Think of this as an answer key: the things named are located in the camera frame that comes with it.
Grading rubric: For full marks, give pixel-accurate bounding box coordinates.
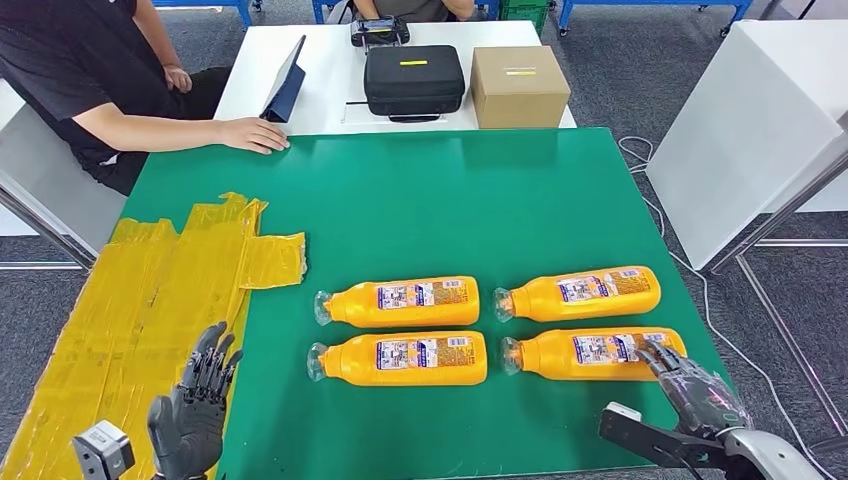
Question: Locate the person's right hand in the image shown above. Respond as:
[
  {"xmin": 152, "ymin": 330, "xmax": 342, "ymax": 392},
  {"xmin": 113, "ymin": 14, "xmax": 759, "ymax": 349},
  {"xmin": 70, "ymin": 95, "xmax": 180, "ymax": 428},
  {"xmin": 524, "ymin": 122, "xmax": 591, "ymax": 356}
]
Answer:
[{"xmin": 217, "ymin": 117, "xmax": 291, "ymax": 156}]

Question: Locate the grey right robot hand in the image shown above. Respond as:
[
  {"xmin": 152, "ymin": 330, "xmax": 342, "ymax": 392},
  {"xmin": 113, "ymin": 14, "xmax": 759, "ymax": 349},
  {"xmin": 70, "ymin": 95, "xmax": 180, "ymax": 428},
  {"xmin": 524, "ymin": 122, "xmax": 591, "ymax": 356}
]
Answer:
[{"xmin": 635, "ymin": 341, "xmax": 755, "ymax": 442}]

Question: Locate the person's left hand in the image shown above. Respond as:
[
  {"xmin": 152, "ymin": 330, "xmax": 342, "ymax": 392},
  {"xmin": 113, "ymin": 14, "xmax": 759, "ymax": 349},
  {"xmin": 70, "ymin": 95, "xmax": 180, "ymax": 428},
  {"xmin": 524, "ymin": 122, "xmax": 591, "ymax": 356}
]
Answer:
[{"xmin": 162, "ymin": 64, "xmax": 193, "ymax": 94}]

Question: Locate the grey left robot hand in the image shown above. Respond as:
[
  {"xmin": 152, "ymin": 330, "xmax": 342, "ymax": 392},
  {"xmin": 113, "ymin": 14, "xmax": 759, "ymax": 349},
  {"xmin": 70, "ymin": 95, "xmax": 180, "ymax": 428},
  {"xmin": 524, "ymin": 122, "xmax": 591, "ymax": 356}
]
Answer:
[{"xmin": 146, "ymin": 321, "xmax": 244, "ymax": 480}]

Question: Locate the orange bottle clear cap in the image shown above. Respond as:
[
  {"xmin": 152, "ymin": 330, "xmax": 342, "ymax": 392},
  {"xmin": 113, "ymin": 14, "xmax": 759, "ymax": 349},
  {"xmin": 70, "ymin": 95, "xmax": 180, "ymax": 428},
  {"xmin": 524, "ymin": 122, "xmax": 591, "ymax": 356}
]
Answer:
[
  {"xmin": 500, "ymin": 326, "xmax": 688, "ymax": 383},
  {"xmin": 305, "ymin": 330, "xmax": 489, "ymax": 388},
  {"xmin": 492, "ymin": 265, "xmax": 662, "ymax": 324},
  {"xmin": 313, "ymin": 276, "xmax": 481, "ymax": 329}
]

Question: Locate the tablet in blue case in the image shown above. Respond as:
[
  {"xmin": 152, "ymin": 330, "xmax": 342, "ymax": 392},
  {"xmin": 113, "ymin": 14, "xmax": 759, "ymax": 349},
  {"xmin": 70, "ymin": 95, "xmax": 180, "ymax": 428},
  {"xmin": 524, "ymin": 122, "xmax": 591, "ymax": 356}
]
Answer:
[{"xmin": 258, "ymin": 34, "xmax": 308, "ymax": 125}]

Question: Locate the white table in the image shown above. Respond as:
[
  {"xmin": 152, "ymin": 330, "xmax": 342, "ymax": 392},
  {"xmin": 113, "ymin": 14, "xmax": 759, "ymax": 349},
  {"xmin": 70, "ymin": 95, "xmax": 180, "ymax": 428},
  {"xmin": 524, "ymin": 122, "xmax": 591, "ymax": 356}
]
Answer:
[{"xmin": 213, "ymin": 19, "xmax": 578, "ymax": 138}]

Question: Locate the person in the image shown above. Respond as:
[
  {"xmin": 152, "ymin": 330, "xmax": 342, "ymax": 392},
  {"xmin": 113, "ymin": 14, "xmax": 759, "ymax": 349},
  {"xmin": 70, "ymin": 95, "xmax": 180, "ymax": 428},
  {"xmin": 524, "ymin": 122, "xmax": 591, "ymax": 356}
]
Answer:
[
  {"xmin": 0, "ymin": 0, "xmax": 291, "ymax": 197},
  {"xmin": 352, "ymin": 0, "xmax": 476, "ymax": 22}
]

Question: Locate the yellow tape patch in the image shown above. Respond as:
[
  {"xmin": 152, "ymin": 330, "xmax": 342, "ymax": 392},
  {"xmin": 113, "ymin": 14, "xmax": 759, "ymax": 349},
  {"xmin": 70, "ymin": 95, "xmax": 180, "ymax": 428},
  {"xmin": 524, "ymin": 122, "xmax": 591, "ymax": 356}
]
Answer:
[{"xmin": 0, "ymin": 191, "xmax": 309, "ymax": 480}]

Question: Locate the white panel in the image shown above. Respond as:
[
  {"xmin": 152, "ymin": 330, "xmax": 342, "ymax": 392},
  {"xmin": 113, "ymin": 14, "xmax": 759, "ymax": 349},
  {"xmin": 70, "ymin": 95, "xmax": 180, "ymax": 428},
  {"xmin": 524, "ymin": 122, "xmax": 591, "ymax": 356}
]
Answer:
[
  {"xmin": 0, "ymin": 79, "xmax": 127, "ymax": 256},
  {"xmin": 645, "ymin": 19, "xmax": 848, "ymax": 271}
]

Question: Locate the black handheld controller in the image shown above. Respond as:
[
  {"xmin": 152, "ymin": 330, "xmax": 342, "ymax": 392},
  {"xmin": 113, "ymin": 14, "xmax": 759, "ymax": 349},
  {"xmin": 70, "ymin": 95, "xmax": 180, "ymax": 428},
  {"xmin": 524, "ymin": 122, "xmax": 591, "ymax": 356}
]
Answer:
[{"xmin": 350, "ymin": 15, "xmax": 412, "ymax": 48}]

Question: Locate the black carrying case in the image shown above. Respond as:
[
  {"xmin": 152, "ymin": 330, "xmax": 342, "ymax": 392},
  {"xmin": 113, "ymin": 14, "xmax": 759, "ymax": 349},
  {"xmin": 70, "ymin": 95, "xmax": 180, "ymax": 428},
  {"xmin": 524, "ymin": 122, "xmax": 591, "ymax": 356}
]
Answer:
[{"xmin": 363, "ymin": 44, "xmax": 467, "ymax": 124}]

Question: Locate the grey metal bar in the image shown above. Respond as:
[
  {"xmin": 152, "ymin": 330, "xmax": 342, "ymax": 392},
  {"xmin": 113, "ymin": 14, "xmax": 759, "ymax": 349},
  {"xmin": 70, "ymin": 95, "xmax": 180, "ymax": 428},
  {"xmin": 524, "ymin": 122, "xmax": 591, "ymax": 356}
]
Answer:
[{"xmin": 0, "ymin": 168, "xmax": 99, "ymax": 270}]

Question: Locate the brown cardboard box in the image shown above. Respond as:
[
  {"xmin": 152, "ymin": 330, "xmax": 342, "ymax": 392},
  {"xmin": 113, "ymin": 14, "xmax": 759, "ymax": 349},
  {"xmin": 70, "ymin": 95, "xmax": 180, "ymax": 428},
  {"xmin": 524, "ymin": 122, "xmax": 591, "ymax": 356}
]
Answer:
[{"xmin": 470, "ymin": 45, "xmax": 572, "ymax": 130}]

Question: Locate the green plastic crate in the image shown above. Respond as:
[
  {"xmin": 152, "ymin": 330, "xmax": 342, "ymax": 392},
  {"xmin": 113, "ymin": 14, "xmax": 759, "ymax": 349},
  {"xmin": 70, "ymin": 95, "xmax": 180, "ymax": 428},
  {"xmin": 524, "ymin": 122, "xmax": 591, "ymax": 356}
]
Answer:
[{"xmin": 498, "ymin": 0, "xmax": 551, "ymax": 36}]

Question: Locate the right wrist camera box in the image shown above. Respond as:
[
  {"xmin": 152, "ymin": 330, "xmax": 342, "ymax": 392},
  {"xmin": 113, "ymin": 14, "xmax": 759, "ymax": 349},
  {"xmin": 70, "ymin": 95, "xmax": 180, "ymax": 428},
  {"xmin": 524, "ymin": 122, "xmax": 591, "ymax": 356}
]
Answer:
[{"xmin": 598, "ymin": 401, "xmax": 727, "ymax": 468}]

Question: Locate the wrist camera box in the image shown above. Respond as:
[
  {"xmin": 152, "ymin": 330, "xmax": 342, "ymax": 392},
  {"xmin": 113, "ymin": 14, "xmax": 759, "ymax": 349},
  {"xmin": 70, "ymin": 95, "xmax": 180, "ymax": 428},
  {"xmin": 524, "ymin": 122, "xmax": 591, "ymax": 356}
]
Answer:
[
  {"xmin": 71, "ymin": 419, "xmax": 136, "ymax": 480},
  {"xmin": 598, "ymin": 401, "xmax": 727, "ymax": 468}
]

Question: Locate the white floor cable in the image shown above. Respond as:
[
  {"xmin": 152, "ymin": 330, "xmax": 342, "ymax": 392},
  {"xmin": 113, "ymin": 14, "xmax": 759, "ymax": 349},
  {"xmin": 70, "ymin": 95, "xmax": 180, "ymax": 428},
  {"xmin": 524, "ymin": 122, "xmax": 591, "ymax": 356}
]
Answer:
[{"xmin": 619, "ymin": 135, "xmax": 843, "ymax": 480}]

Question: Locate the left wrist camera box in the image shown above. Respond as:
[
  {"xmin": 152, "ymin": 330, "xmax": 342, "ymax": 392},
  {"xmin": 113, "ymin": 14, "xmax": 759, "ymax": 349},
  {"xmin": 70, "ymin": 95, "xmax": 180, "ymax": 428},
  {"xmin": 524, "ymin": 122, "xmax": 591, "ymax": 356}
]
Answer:
[{"xmin": 71, "ymin": 419, "xmax": 136, "ymax": 480}]

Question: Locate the grey metal frame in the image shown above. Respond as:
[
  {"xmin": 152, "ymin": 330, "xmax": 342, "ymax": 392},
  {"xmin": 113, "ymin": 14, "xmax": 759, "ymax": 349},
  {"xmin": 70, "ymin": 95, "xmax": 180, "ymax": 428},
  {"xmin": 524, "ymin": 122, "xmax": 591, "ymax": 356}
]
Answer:
[{"xmin": 708, "ymin": 132, "xmax": 848, "ymax": 458}]

